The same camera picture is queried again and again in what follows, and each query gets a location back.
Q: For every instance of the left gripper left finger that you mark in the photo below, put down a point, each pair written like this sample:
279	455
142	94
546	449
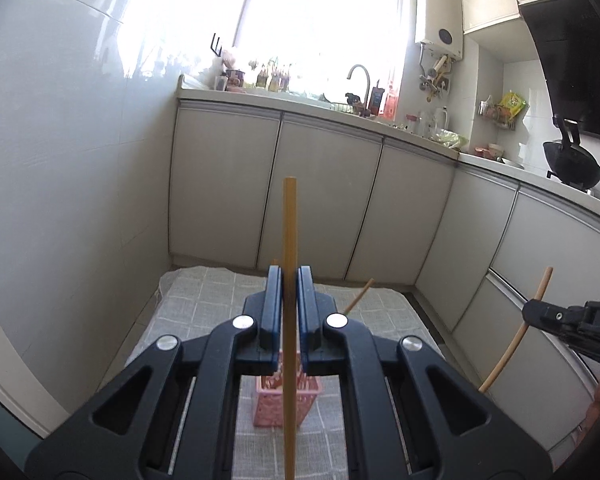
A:
262	343

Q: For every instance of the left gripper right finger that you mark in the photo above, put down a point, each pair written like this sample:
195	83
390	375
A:
319	353

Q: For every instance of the wooden chopstick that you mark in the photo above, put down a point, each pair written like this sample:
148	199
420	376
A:
358	297
290	260
518	337

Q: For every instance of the chrome kitchen faucet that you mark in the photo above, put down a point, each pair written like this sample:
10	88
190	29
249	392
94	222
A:
359	82

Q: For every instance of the right hand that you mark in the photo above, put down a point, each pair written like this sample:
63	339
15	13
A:
591	415

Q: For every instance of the pink perforated utensil holder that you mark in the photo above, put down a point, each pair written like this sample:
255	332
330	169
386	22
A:
268	396

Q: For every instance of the grey checked tablecloth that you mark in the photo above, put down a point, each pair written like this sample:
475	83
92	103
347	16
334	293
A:
190	302

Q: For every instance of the wooden chopstick in holder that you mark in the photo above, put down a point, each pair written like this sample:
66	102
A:
358	297

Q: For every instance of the black wok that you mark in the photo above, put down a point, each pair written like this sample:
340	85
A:
568	160

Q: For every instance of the yellow snack bag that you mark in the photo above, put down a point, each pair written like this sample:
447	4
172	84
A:
510	106

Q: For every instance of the black range hood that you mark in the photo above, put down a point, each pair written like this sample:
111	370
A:
566	34

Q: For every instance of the white water heater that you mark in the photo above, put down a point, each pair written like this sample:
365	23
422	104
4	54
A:
439	27

